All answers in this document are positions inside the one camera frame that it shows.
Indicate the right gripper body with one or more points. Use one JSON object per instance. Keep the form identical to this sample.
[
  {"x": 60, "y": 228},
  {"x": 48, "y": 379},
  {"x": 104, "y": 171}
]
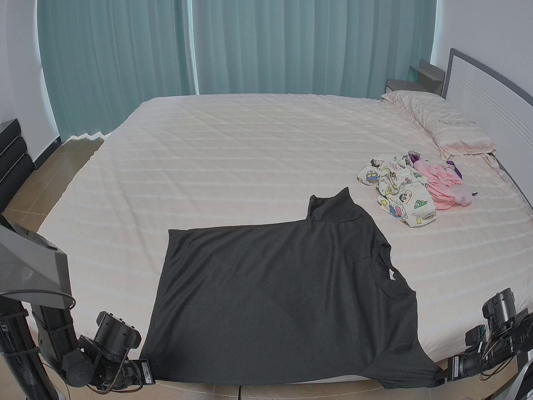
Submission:
[{"x": 468, "y": 365}]

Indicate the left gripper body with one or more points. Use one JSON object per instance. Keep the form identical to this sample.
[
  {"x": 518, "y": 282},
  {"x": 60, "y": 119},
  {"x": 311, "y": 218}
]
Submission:
[{"x": 133, "y": 375}]

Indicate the black T-shirt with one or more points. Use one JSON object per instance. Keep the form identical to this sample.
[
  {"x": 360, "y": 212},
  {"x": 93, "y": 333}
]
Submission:
[{"x": 270, "y": 298}]

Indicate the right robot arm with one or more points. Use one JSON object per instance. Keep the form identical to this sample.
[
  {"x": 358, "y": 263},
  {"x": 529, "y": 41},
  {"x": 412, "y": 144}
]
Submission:
[{"x": 499, "y": 311}]

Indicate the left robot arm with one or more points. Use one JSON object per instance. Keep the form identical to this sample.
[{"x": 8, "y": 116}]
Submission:
[{"x": 50, "y": 331}]

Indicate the bed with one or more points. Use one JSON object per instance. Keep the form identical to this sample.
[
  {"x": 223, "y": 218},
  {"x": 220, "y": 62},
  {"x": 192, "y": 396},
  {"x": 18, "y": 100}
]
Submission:
[{"x": 250, "y": 161}]

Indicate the purple garment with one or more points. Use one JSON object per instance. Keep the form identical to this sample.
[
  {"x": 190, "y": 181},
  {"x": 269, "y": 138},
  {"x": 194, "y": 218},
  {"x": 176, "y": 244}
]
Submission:
[{"x": 464, "y": 194}]

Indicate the white printed pyjama garment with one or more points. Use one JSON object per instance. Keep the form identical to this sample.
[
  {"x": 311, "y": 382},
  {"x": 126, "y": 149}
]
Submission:
[{"x": 402, "y": 194}]

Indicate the pink garment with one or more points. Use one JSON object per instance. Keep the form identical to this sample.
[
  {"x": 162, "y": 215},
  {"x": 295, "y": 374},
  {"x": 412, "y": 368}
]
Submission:
[{"x": 439, "y": 183}]

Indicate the cream pillow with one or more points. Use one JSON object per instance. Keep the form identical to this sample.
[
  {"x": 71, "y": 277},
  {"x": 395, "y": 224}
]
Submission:
[
  {"x": 416, "y": 104},
  {"x": 462, "y": 138}
]

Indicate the black chest of drawers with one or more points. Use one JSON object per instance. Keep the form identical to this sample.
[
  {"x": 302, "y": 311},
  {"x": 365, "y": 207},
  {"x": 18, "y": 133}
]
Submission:
[{"x": 12, "y": 161}]

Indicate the grey bedside table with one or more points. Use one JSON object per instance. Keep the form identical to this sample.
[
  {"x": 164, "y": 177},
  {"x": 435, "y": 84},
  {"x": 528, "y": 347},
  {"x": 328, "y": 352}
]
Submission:
[{"x": 429, "y": 73}]

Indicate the blue-green curtain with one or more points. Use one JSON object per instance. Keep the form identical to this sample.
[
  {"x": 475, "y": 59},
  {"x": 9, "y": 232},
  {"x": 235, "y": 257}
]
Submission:
[
  {"x": 312, "y": 31},
  {"x": 116, "y": 48}
]

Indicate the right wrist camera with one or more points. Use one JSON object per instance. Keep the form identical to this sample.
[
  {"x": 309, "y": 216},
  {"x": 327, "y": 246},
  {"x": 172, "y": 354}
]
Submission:
[{"x": 474, "y": 336}]

